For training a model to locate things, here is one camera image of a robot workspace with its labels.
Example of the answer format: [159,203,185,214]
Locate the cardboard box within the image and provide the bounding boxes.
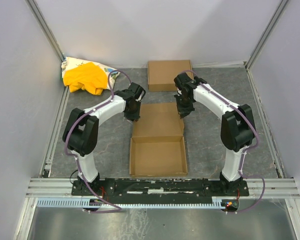
[147,59,192,92]
[129,102,188,178]

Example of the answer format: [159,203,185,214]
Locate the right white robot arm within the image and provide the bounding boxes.
[174,71,260,184]

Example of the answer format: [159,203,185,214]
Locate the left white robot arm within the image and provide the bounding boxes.
[62,82,146,183]

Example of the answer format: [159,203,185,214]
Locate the folded cardboard box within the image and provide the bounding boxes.
[147,59,192,92]

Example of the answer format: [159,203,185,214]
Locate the yellow cloth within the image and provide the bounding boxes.
[63,62,108,95]

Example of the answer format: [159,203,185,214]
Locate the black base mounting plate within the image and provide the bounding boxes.
[71,177,250,204]

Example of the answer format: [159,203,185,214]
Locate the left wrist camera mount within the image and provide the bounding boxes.
[135,89,146,102]

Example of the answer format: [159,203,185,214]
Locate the slotted cable duct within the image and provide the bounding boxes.
[36,197,228,208]

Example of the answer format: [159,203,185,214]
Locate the right aluminium corner post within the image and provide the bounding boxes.
[245,0,290,71]

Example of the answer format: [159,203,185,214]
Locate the aluminium corner post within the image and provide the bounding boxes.
[245,0,290,71]
[25,0,65,62]

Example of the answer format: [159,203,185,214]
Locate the left aluminium corner post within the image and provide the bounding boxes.
[25,0,65,62]

